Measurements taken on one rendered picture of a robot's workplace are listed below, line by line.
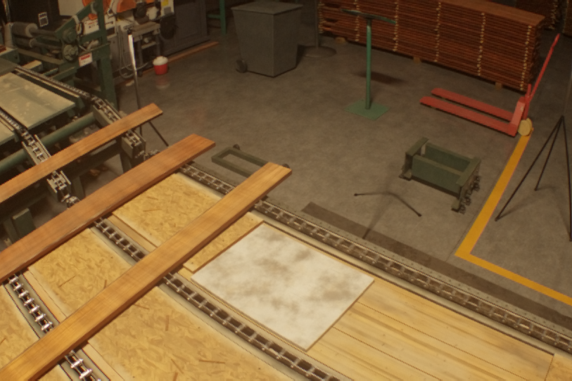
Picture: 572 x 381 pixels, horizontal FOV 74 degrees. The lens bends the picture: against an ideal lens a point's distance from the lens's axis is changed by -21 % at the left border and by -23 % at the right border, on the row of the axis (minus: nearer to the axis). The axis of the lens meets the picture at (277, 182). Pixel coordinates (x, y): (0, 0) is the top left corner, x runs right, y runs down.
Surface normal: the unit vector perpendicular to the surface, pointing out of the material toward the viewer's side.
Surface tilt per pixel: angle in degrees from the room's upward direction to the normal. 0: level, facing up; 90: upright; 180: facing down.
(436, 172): 90
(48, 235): 0
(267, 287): 0
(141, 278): 0
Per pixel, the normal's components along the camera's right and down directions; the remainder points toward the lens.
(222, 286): -0.04, -0.83
